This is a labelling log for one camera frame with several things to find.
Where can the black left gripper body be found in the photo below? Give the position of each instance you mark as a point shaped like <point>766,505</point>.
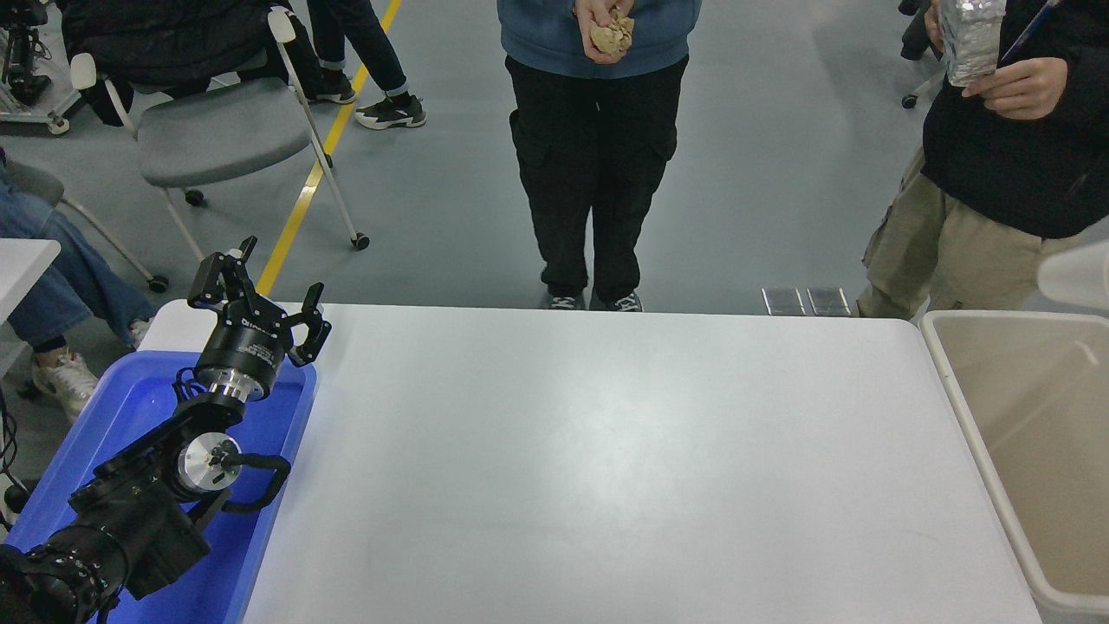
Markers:
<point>247,351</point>

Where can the tan paper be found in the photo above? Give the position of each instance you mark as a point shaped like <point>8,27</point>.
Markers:
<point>613,36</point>

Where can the silver foil tray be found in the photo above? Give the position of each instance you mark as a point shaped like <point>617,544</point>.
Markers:
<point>970,39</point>

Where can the standing person's right hand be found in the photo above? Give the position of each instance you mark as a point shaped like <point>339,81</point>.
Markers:
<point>585,26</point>

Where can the standing person's left hand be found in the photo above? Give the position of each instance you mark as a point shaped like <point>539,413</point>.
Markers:
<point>624,8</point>

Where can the foil holder's right hand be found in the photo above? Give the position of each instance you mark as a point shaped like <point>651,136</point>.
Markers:
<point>934,24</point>

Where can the foil holder's left hand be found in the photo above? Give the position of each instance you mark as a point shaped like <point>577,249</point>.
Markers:
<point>1027,87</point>

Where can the blue plastic tray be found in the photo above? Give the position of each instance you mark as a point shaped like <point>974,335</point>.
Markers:
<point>139,407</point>

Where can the grey seat rolling chair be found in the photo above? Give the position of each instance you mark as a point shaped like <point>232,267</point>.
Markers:
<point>217,130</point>

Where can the seated person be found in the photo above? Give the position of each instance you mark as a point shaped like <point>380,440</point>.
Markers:
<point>61,277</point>

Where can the white side table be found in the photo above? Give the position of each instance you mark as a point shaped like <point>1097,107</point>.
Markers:
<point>22,269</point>

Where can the grey chair with casters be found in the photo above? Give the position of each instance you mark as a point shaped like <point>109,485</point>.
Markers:
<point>35,182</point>

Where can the black jacket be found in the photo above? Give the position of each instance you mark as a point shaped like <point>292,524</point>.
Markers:
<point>165,35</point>

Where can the walking person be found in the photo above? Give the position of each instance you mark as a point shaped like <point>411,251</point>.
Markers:
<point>364,61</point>

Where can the black equipment stand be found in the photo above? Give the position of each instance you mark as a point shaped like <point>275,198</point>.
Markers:
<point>26,78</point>

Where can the standing person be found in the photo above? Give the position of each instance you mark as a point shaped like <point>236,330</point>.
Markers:
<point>598,156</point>

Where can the silver floor socket plate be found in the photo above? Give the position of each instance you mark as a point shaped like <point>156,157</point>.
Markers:
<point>783,301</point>
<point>828,301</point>

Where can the black office chair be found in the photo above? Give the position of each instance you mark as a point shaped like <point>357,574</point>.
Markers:
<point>918,30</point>

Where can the person holding foil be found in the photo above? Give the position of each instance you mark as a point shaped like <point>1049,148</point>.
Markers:
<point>996,191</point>

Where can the large pale bin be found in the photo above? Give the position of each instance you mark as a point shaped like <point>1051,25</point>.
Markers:
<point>1031,416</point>

